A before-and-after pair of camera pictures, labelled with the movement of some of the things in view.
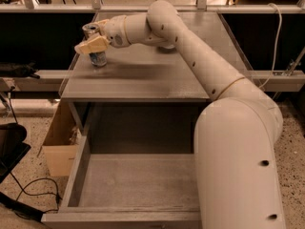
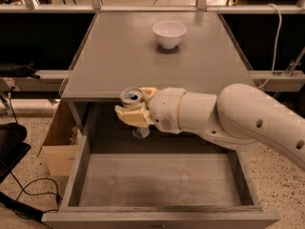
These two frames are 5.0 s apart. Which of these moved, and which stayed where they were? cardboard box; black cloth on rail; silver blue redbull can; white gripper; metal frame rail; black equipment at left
Moved: silver blue redbull can; white gripper
Stayed: black equipment at left; black cloth on rail; metal frame rail; cardboard box
